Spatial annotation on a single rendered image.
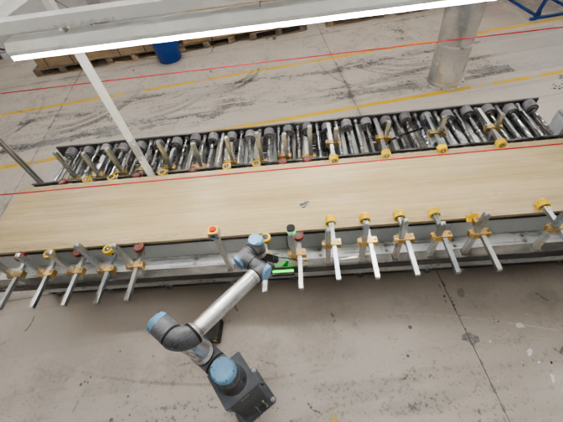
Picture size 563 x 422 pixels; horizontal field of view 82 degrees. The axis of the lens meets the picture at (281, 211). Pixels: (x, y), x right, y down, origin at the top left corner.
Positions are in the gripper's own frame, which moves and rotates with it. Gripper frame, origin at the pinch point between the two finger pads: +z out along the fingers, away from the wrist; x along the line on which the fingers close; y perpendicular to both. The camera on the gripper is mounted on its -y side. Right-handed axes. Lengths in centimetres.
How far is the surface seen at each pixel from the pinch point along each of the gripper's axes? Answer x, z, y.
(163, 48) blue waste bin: -532, 66, 209
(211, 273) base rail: -14, 26, 48
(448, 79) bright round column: -335, 82, -259
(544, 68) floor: -359, 96, -414
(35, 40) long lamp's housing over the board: -47, -141, 86
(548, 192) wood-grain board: -47, 6, -210
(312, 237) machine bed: -36, 21, -33
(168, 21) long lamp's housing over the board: -47, -142, 23
